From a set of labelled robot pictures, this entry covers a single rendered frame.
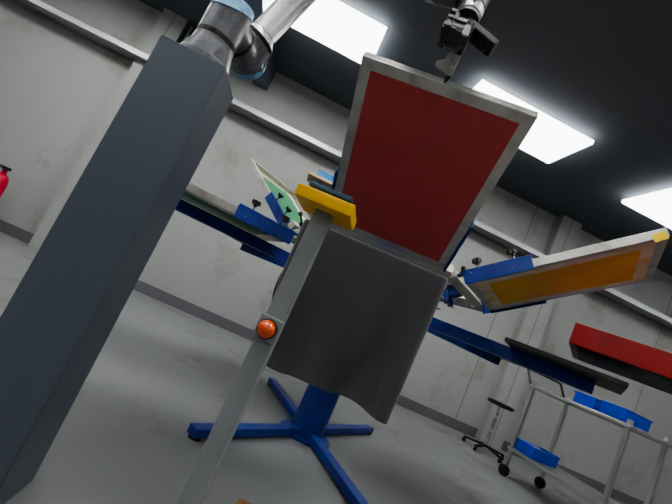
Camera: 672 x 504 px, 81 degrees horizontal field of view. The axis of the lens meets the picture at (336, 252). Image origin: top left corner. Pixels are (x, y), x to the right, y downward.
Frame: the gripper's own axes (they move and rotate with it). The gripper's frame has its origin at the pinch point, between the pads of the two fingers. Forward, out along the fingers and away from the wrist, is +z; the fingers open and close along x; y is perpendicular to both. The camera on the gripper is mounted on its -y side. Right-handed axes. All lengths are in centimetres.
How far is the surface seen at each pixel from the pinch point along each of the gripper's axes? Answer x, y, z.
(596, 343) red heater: -78, -93, 23
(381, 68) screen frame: -16.2, 22.0, -7.7
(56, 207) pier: -315, 356, 7
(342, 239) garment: -27, 10, 50
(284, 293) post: -7, 12, 77
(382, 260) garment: -28, -3, 51
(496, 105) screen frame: -15.0, -16.4, -8.0
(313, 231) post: -2, 12, 64
